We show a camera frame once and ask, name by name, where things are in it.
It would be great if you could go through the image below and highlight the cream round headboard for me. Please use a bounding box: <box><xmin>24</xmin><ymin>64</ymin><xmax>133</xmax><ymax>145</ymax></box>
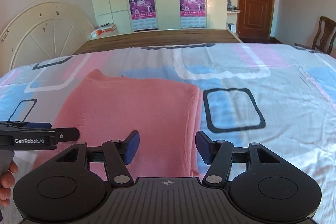
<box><xmin>0</xmin><ymin>2</ymin><xmax>96</xmax><ymax>77</ymax></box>

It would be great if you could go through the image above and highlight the pink knit sweater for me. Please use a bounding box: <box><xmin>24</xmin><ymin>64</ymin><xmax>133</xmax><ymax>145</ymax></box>
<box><xmin>31</xmin><ymin>69</ymin><xmax>202</xmax><ymax>178</ymax></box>

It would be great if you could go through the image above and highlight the patterned pastel bed sheet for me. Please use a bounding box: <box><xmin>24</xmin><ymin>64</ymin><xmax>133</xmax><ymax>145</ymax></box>
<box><xmin>0</xmin><ymin>43</ymin><xmax>336</xmax><ymax>224</ymax></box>

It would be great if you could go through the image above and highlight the wooden bed frame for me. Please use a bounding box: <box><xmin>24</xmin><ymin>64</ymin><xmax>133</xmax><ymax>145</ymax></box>
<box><xmin>71</xmin><ymin>29</ymin><xmax>243</xmax><ymax>56</ymax></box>

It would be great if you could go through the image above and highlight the dark wooden chair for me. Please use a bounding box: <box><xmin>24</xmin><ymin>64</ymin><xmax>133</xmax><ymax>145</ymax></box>
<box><xmin>294</xmin><ymin>16</ymin><xmax>336</xmax><ymax>54</ymax></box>

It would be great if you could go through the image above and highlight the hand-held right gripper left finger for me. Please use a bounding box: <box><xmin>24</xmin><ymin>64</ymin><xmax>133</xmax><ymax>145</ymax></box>
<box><xmin>54</xmin><ymin>130</ymin><xmax>140</xmax><ymax>186</ymax></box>

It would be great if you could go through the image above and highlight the purple calendar wall poster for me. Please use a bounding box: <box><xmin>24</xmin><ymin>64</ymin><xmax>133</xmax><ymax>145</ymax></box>
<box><xmin>128</xmin><ymin>0</ymin><xmax>158</xmax><ymax>31</ymax></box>
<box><xmin>179</xmin><ymin>0</ymin><xmax>208</xmax><ymax>29</ymax></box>

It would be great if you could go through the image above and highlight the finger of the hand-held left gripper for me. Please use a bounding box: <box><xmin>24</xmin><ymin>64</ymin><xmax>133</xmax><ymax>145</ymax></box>
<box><xmin>0</xmin><ymin>122</ymin><xmax>52</xmax><ymax>130</ymax></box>
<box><xmin>50</xmin><ymin>128</ymin><xmax>80</xmax><ymax>143</ymax></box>

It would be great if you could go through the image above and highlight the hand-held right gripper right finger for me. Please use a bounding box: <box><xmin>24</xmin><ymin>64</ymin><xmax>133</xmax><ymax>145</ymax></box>
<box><xmin>196</xmin><ymin>131</ymin><xmax>282</xmax><ymax>185</ymax></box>

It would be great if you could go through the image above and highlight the stack of books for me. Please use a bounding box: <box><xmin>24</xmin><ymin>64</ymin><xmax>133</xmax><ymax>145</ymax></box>
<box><xmin>98</xmin><ymin>23</ymin><xmax>117</xmax><ymax>34</ymax></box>

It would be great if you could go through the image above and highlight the person's left hand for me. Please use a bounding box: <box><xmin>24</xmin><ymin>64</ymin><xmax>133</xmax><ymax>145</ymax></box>
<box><xmin>0</xmin><ymin>161</ymin><xmax>19</xmax><ymax>207</ymax></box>

